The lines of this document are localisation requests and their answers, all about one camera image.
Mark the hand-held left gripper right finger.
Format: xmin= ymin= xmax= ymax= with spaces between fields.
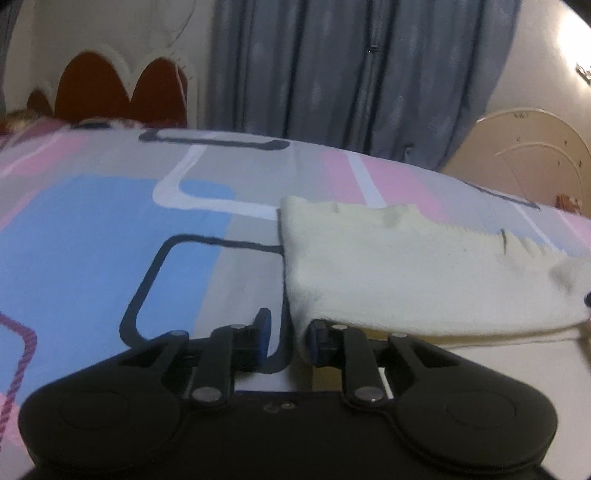
xmin=308 ymin=319 xmax=459 ymax=411

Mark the red white scalloped headboard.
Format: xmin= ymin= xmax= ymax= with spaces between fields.
xmin=25 ymin=44 xmax=200 ymax=130

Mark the cream knit small garment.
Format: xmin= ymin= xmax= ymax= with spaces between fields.
xmin=277 ymin=196 xmax=591 ymax=367

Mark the floral pillow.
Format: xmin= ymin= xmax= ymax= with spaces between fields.
xmin=0 ymin=110 xmax=56 ymax=139

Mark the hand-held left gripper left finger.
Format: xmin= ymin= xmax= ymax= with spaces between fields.
xmin=117 ymin=309 xmax=273 ymax=409

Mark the cream arched headboard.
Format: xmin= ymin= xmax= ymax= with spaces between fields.
xmin=441 ymin=107 xmax=591 ymax=214

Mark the patterned grey pink blue bedsheet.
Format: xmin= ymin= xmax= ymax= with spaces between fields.
xmin=0 ymin=117 xmax=591 ymax=472

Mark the grey blue curtain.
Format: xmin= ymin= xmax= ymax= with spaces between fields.
xmin=205 ymin=0 xmax=525 ymax=171

